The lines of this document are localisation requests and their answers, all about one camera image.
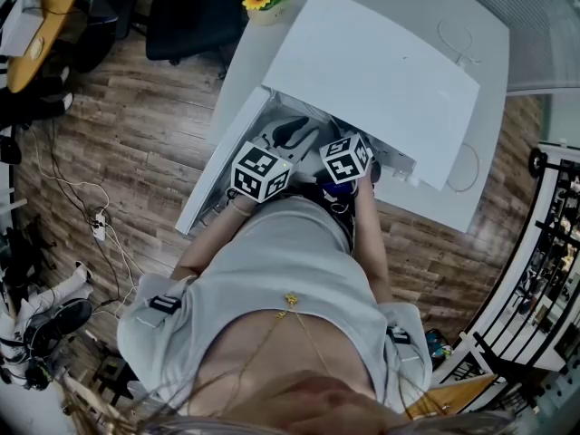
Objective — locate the black caster wheel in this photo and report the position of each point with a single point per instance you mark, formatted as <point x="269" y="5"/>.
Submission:
<point x="537" y="162"/>

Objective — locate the person's bare chest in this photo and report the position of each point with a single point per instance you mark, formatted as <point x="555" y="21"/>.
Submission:
<point x="281" y="347"/>

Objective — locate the white flower pot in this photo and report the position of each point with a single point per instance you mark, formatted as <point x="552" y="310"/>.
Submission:
<point x="266" y="17"/>

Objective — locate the small black stool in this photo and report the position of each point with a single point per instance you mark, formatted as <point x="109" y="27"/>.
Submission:
<point x="111" y="374"/>

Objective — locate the colourful blue green bag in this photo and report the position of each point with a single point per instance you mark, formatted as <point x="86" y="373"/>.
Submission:
<point x="438" y="343"/>

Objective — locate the black standing fan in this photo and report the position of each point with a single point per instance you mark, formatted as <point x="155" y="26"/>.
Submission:
<point x="68" y="317"/>

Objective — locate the person's black patterned trousers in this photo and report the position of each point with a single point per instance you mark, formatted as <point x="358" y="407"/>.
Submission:
<point x="342" y="218"/>

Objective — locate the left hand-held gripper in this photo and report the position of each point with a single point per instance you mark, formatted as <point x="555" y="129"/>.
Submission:
<point x="260" y="163"/>

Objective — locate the black office chair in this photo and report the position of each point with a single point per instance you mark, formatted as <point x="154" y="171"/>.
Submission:
<point x="190" y="25"/>
<point x="97" y="34"/>

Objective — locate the person's right forearm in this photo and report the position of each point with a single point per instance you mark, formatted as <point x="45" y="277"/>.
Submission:
<point x="374" y="243"/>

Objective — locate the white power strip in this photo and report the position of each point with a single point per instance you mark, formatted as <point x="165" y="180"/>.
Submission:
<point x="100" y="227"/>

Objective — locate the person's left forearm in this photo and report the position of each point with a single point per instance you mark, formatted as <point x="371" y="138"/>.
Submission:
<point x="210" y="238"/>

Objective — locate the round wooden table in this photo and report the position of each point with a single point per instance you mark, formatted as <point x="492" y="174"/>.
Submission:
<point x="56" y="2"/>

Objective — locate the white box appliance with lid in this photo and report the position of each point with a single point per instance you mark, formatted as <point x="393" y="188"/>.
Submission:
<point x="371" y="70"/>

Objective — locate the person's grey shirt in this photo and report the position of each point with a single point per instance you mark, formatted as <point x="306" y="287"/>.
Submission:
<point x="281" y="261"/>

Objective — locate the black metal railing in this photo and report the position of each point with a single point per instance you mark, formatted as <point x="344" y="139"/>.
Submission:
<point x="550" y="163"/>

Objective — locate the wooden board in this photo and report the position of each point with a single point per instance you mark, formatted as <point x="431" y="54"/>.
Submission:
<point x="453" y="394"/>

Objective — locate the person's face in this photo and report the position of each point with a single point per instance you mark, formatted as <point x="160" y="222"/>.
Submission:
<point x="326" y="401"/>

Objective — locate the black chair base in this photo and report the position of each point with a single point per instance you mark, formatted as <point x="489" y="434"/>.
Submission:
<point x="31" y="247"/>

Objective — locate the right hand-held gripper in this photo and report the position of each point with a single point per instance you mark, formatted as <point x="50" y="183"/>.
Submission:
<point x="344" y="161"/>

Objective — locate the small round white dish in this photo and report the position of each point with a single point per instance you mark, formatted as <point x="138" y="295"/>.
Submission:
<point x="37" y="48"/>

